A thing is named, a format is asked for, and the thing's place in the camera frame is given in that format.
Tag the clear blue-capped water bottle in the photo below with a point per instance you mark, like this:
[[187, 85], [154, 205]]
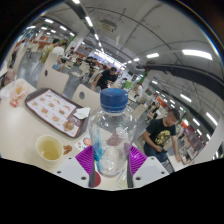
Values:
[[112, 133]]

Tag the beige chair with oval hole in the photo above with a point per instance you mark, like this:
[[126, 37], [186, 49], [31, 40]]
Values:
[[85, 98], [53, 80]]

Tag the clear bag of fries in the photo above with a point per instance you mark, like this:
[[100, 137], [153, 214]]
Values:
[[18, 93]]

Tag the person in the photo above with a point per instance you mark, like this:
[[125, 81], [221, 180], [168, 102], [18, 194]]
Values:
[[160, 133], [106, 78], [58, 53], [48, 50]]

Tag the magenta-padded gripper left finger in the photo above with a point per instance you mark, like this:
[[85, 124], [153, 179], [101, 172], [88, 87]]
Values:
[[71, 168]]

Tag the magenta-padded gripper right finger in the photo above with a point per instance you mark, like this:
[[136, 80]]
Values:
[[148, 170]]

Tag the group of beige chairs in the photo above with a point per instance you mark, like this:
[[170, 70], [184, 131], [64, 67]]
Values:
[[140, 111]]

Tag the white crumpled napkin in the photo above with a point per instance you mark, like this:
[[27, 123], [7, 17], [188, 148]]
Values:
[[82, 113]]

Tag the group of ceiling lights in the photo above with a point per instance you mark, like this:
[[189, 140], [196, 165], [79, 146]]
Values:
[[196, 53]]

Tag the brown tray with paper liner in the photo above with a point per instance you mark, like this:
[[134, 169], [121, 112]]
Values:
[[51, 108]]

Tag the ceiling air conditioner unit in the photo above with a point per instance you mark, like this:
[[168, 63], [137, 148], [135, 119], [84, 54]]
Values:
[[108, 25]]

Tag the clear plastic packet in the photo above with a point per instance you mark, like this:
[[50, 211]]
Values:
[[122, 180]]

